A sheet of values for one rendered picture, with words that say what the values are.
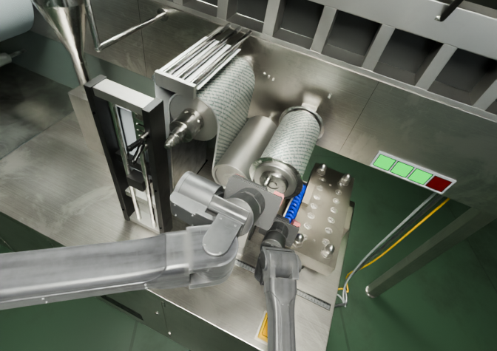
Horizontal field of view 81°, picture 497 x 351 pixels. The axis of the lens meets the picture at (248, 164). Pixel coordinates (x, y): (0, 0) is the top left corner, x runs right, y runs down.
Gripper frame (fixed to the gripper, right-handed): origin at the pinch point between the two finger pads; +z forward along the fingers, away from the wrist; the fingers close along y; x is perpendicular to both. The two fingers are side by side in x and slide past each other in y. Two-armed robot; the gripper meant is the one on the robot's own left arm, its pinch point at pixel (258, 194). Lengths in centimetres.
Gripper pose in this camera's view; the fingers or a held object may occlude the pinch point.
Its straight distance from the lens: 60.7
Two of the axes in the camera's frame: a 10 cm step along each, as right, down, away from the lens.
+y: 9.1, 3.9, -1.7
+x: 3.7, -9.2, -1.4
